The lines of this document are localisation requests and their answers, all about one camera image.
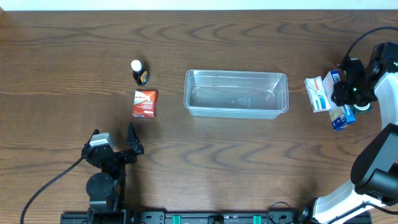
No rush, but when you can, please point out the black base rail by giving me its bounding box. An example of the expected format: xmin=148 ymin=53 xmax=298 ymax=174
xmin=60 ymin=210 xmax=297 ymax=224

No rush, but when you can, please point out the dark bottle white cap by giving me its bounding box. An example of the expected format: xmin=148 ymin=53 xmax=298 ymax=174
xmin=131 ymin=60 xmax=149 ymax=86

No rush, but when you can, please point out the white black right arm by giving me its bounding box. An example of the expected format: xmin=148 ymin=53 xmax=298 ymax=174
xmin=296 ymin=42 xmax=397 ymax=223

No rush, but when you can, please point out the blue Kool Fever box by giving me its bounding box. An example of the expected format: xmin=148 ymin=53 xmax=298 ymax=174
xmin=323 ymin=70 xmax=356 ymax=131

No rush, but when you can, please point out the green round tin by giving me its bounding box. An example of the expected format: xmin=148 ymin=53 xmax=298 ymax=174
xmin=353 ymin=103 xmax=373 ymax=114

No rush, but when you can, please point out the clear plastic container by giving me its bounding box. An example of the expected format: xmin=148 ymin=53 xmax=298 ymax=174
xmin=183 ymin=70 xmax=289 ymax=119

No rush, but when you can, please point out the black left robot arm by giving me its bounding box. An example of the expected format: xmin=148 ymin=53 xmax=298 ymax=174
xmin=81 ymin=123 xmax=144 ymax=223

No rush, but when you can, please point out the white Panadol box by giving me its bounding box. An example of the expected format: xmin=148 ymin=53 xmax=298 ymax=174
xmin=305 ymin=76 xmax=330 ymax=113

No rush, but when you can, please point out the red medicine box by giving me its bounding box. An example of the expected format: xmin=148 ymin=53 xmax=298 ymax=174
xmin=132 ymin=90 xmax=158 ymax=118

